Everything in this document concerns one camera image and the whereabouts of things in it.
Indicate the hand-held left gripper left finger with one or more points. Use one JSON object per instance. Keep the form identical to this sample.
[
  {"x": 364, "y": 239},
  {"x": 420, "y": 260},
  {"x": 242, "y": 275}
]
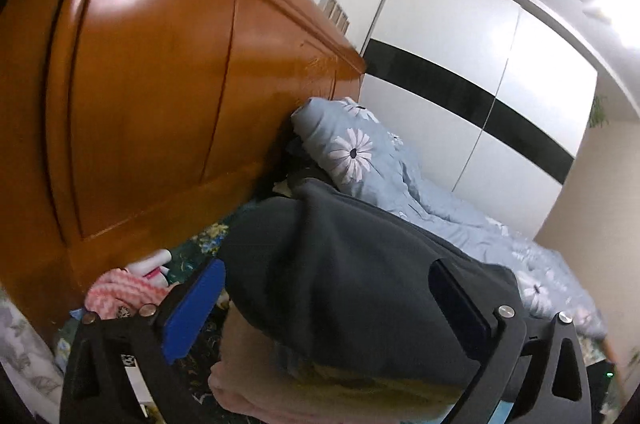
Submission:
[{"x": 192, "y": 311}]

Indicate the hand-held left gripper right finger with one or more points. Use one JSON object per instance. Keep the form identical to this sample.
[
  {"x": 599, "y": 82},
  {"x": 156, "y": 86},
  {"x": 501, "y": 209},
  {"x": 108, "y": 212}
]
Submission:
[{"x": 457, "y": 309}]

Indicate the black and white hoodie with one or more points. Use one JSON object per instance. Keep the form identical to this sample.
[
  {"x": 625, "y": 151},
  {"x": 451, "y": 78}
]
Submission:
[{"x": 350, "y": 279}]

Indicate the teal floral blanket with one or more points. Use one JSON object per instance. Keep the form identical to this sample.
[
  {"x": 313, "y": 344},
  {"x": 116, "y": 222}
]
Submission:
[{"x": 200, "y": 249}]

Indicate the pink knit cloth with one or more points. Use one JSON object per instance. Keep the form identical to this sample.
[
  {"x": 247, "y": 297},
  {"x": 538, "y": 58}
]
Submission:
[{"x": 120, "y": 289}]

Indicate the olive folded garment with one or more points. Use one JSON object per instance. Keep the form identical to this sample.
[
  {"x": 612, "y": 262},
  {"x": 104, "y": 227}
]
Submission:
[{"x": 360, "y": 384}]

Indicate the light blue daisy duvet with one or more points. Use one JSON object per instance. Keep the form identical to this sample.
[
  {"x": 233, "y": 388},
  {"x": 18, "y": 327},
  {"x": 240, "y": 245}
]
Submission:
[{"x": 380, "y": 174}]

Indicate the pale floral cloth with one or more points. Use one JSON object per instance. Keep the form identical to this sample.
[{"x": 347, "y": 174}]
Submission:
[{"x": 20, "y": 344}]

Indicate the dark cloth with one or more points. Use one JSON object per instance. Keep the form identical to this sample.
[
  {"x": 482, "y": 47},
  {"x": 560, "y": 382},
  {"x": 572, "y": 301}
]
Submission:
[{"x": 300, "y": 168}]

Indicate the white wardrobe with black stripe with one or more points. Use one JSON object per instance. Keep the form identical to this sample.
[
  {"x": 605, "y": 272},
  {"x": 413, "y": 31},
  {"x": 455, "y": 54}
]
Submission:
[{"x": 450, "y": 128}]

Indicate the orange wooden headboard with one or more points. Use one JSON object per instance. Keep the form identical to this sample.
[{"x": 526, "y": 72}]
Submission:
[{"x": 150, "y": 78}]

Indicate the green hanging plant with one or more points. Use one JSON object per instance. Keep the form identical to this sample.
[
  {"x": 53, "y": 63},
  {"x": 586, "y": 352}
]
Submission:
[{"x": 597, "y": 111}]

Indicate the wall switch panel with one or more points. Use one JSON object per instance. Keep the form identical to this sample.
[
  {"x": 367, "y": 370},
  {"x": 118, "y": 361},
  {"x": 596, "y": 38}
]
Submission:
[{"x": 335, "y": 11}]

